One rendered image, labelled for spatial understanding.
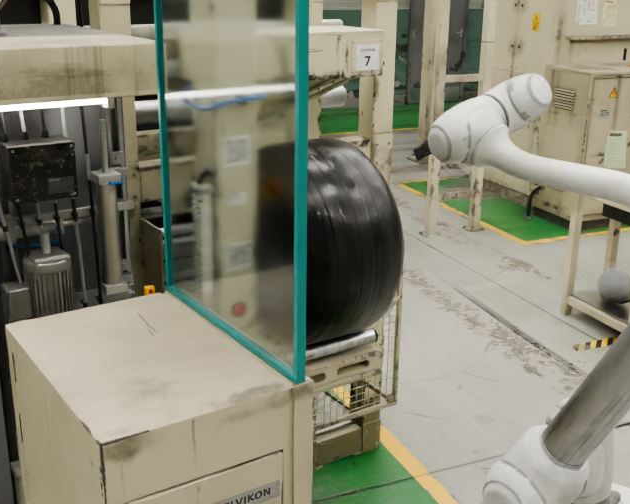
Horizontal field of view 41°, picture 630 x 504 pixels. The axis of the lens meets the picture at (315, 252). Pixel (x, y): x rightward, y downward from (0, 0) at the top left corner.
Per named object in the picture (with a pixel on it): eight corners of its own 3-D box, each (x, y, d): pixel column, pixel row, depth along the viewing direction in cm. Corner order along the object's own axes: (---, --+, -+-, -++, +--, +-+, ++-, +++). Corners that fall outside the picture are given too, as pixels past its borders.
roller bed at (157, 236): (163, 319, 270) (159, 230, 260) (145, 304, 281) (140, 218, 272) (219, 307, 280) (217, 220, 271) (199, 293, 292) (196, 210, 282)
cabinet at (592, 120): (574, 233, 671) (593, 73, 631) (529, 214, 721) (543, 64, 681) (662, 221, 705) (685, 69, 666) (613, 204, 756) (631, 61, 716)
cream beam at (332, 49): (218, 88, 243) (216, 36, 238) (180, 79, 263) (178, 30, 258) (384, 76, 275) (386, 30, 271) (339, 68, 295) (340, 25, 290)
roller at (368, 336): (281, 371, 241) (281, 357, 240) (273, 365, 245) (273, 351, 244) (378, 344, 260) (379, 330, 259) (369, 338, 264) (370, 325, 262)
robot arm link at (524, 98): (500, 84, 193) (460, 105, 187) (546, 57, 179) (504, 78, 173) (522, 126, 193) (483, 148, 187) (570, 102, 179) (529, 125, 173)
